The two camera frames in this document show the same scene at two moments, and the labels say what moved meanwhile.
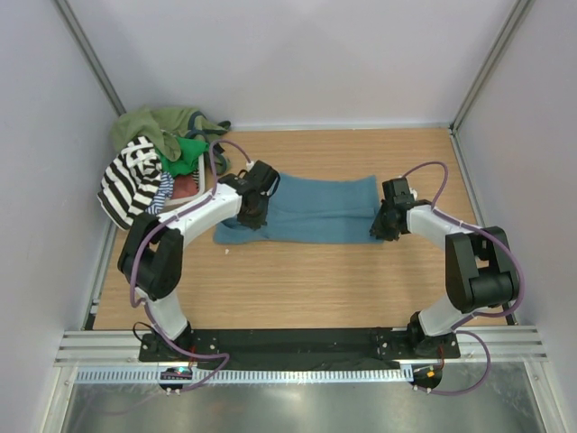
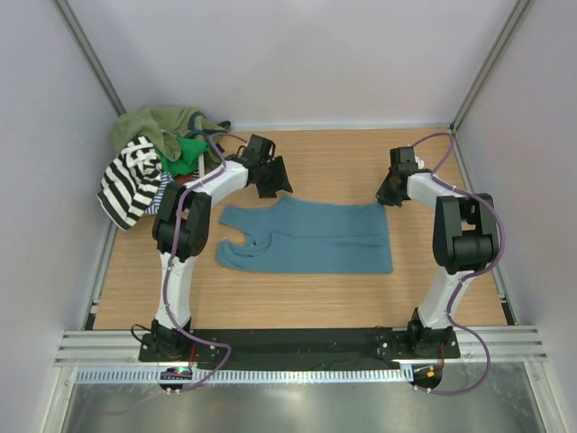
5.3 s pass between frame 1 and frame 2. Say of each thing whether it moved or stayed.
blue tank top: moved
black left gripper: moved
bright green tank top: stayed
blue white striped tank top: stayed
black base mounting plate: stayed
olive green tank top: stayed
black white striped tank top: stayed
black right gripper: moved
